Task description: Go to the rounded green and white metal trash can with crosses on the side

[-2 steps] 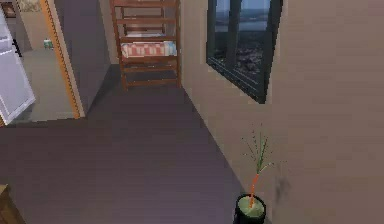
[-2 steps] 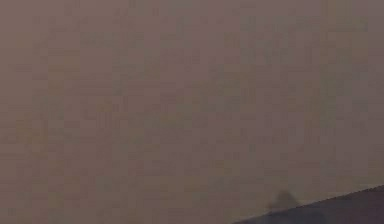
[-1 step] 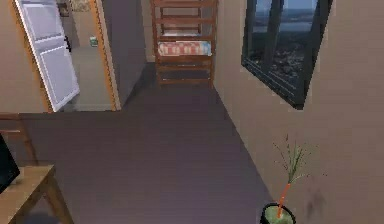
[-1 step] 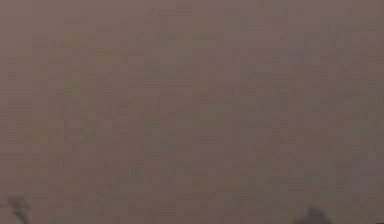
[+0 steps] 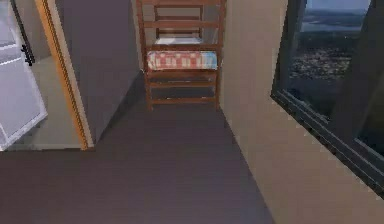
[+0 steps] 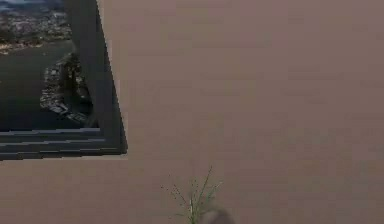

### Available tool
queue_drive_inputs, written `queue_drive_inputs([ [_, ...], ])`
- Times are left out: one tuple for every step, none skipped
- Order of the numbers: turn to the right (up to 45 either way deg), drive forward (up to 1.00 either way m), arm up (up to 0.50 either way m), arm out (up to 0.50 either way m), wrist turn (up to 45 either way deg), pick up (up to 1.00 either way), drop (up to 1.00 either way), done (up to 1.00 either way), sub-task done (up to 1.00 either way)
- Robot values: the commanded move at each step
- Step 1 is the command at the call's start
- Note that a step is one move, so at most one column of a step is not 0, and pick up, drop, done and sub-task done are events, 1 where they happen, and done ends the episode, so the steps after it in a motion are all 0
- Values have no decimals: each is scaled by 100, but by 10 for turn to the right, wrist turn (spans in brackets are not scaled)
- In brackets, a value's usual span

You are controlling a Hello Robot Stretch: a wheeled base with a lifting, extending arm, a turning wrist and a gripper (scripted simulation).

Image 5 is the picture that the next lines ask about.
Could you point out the brown wooden bunk bed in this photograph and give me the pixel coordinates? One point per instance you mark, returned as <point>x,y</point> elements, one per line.
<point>182,84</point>

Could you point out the red and white checked mattress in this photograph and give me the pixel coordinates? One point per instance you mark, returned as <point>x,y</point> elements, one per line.
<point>181,60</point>

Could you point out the white pillow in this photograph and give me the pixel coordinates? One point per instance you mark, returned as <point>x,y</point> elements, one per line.
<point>179,40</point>

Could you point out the black framed window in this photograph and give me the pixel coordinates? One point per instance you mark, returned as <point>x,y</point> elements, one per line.
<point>326,63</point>

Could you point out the white room door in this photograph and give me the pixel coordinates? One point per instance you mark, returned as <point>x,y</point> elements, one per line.
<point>16,86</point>

